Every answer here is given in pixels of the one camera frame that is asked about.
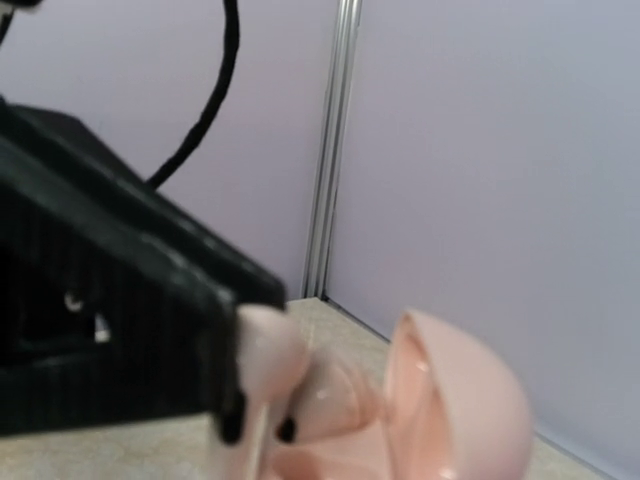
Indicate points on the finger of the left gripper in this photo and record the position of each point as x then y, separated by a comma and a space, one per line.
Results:
116, 305

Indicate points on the white earbud front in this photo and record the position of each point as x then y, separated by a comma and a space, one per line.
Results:
272, 359

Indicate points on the pink round case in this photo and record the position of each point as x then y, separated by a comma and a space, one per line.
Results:
450, 408

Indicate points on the right aluminium post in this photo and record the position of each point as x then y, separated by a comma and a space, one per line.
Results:
337, 99

